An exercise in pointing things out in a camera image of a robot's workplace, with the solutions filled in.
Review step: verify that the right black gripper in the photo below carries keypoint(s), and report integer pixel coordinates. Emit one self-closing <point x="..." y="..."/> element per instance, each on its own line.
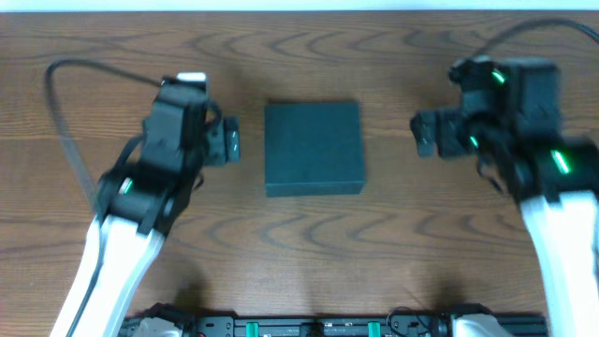
<point x="430" y="133"/>

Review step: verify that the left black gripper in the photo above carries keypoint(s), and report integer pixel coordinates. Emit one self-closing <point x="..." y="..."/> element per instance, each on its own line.
<point x="226" y="140"/>

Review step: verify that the black box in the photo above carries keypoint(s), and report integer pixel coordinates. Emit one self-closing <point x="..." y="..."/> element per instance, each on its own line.
<point x="313" y="149"/>

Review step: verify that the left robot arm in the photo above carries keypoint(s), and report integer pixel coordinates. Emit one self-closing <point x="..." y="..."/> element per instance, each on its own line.
<point x="138" y="200"/>

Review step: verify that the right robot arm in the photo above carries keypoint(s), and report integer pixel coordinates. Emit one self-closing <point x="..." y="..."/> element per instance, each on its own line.
<point x="553" y="179"/>

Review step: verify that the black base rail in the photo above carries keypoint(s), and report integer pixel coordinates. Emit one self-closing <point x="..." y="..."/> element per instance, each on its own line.
<point x="462" y="320"/>

